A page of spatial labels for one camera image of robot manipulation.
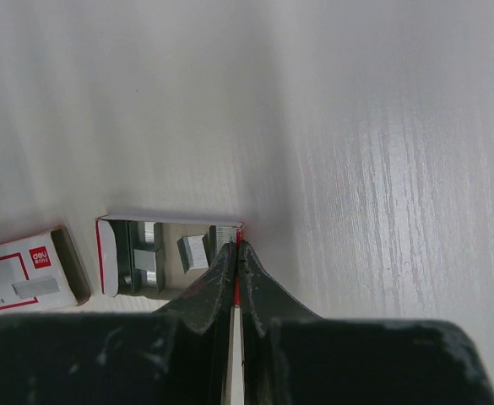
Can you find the red white staple box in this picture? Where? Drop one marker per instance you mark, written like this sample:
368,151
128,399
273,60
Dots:
41,272

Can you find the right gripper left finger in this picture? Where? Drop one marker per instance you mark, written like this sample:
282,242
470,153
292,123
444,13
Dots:
177,354

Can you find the small staple strip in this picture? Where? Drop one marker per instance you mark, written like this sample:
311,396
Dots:
192,253

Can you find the staple box tray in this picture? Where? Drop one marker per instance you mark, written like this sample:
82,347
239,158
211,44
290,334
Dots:
138,254

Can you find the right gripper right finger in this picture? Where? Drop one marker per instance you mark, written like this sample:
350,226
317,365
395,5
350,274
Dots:
294,356

